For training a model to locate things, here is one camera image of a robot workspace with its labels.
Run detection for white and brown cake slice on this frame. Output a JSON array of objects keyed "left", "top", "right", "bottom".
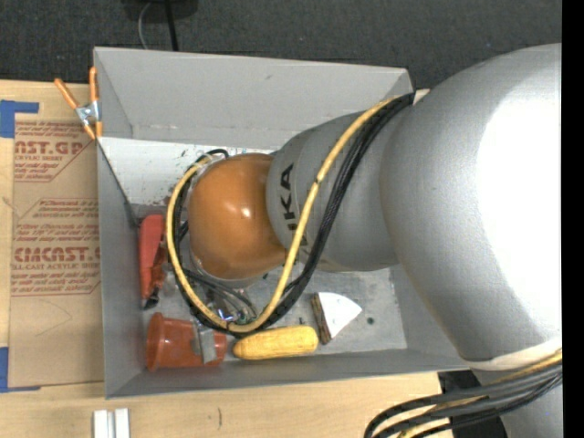
[{"left": 310, "top": 291, "right": 364, "bottom": 346}]

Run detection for yellow toy corn cob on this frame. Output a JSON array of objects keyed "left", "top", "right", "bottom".
[{"left": 232, "top": 325, "right": 319, "bottom": 361}]

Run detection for red oblong plastic object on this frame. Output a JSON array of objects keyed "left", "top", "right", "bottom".
[{"left": 138, "top": 214, "right": 169, "bottom": 310}]

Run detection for grey metal bin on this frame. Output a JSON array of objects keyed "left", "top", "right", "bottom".
[{"left": 92, "top": 47, "right": 472, "bottom": 400}]

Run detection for orange-red plastic cup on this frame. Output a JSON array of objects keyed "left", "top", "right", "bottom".
[{"left": 145, "top": 311, "right": 228, "bottom": 373}]

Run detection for brown cardboard board, red print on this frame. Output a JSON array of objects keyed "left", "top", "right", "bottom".
[{"left": 0, "top": 78, "right": 106, "bottom": 394}]

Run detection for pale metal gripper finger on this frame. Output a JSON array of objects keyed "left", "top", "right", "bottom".
[{"left": 191, "top": 322, "right": 222, "bottom": 365}]

